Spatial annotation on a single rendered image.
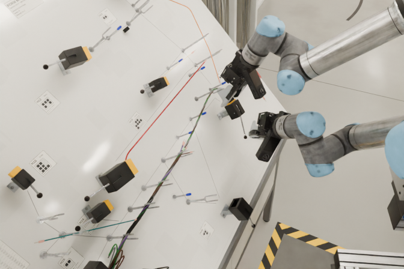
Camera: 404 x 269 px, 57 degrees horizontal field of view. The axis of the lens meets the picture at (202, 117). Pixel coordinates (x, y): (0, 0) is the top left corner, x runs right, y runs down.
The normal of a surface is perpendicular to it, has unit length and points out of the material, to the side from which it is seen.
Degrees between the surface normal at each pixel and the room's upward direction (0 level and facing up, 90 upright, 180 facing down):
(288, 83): 90
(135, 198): 48
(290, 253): 0
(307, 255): 0
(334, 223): 0
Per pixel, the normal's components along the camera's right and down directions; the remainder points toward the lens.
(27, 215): 0.63, -0.26
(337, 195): -0.05, -0.72
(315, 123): 0.39, -0.10
